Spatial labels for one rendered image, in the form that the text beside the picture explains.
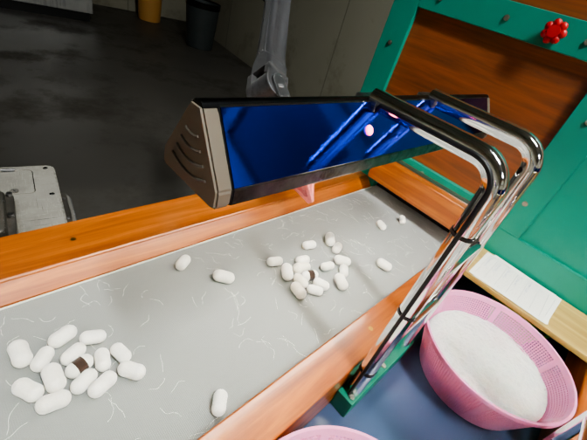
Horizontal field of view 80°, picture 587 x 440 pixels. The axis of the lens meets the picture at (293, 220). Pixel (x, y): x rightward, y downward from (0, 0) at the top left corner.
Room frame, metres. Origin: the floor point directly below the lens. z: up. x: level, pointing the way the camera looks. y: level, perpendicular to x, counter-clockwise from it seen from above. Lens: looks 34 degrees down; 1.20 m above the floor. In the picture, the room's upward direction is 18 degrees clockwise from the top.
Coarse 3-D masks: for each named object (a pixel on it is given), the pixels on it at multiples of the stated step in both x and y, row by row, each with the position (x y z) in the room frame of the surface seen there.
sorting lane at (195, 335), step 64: (192, 256) 0.46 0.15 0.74; (256, 256) 0.52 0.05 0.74; (320, 256) 0.58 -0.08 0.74; (384, 256) 0.66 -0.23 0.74; (0, 320) 0.24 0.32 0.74; (64, 320) 0.27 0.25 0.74; (128, 320) 0.30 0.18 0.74; (192, 320) 0.33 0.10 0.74; (256, 320) 0.37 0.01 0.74; (320, 320) 0.41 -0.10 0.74; (0, 384) 0.17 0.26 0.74; (128, 384) 0.22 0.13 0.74; (192, 384) 0.24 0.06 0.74; (256, 384) 0.27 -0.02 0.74
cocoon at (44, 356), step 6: (42, 348) 0.22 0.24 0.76; (48, 348) 0.22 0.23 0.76; (36, 354) 0.21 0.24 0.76; (42, 354) 0.21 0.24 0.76; (48, 354) 0.21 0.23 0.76; (36, 360) 0.20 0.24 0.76; (42, 360) 0.20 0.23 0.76; (48, 360) 0.21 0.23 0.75; (30, 366) 0.19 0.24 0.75; (36, 366) 0.20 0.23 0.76; (42, 366) 0.20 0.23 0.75
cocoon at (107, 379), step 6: (108, 372) 0.21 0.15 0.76; (114, 372) 0.22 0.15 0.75; (102, 378) 0.20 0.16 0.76; (108, 378) 0.21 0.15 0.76; (114, 378) 0.21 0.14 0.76; (90, 384) 0.19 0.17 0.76; (96, 384) 0.20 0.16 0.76; (102, 384) 0.20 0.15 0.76; (108, 384) 0.20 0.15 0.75; (90, 390) 0.19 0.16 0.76; (96, 390) 0.19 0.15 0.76; (102, 390) 0.19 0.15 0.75; (90, 396) 0.19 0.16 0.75; (96, 396) 0.19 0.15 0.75
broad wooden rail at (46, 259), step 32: (288, 192) 0.75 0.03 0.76; (320, 192) 0.81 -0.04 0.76; (64, 224) 0.41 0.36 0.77; (96, 224) 0.44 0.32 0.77; (128, 224) 0.46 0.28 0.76; (160, 224) 0.49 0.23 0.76; (192, 224) 0.52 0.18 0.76; (224, 224) 0.56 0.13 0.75; (0, 256) 0.32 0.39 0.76; (32, 256) 0.33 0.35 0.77; (64, 256) 0.35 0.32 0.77; (96, 256) 0.37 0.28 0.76; (128, 256) 0.40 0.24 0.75; (0, 288) 0.27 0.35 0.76; (32, 288) 0.29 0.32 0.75
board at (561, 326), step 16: (480, 256) 0.73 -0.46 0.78; (464, 272) 0.65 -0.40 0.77; (512, 304) 0.59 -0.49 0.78; (560, 304) 0.64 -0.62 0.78; (528, 320) 0.56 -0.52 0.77; (560, 320) 0.58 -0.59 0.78; (576, 320) 0.60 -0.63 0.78; (560, 336) 0.53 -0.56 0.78; (576, 336) 0.55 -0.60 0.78; (576, 352) 0.51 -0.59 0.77
